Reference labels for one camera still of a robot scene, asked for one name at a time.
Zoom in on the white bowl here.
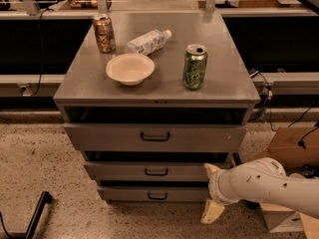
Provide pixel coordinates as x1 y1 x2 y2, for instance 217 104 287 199
106 54 155 86

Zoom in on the grey top drawer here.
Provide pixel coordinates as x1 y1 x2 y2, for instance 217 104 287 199
64 123 246 152

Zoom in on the grey drawer cabinet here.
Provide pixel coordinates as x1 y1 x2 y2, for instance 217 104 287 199
54 12 259 188

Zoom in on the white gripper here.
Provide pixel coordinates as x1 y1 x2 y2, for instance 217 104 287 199
200 163 239 224

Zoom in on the black cable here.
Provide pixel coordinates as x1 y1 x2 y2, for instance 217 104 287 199
29 7 54 97
248 69 274 122

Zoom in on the grey drawer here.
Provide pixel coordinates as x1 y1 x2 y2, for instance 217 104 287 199
83 160 230 182
98 186 208 202
64 123 246 152

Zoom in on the cardboard box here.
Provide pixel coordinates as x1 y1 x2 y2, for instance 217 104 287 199
247 127 319 239

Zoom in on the black cable left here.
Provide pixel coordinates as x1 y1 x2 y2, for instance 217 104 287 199
29 7 54 97

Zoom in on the black metal stand leg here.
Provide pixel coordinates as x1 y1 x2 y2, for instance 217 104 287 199
0 190 53 239

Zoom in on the grey bottom drawer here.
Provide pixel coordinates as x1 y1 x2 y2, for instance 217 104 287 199
98 186 208 202

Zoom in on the green soda can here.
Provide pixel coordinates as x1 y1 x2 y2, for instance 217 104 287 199
182 44 208 90

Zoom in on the black cable right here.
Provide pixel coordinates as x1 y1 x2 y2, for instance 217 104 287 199
248 69 274 122

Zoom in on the orange soda can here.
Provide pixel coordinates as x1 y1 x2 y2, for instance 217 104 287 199
93 14 116 53

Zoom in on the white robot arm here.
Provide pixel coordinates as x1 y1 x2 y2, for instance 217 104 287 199
201 157 319 224

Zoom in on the clear plastic water bottle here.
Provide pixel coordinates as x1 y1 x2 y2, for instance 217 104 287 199
126 30 171 56

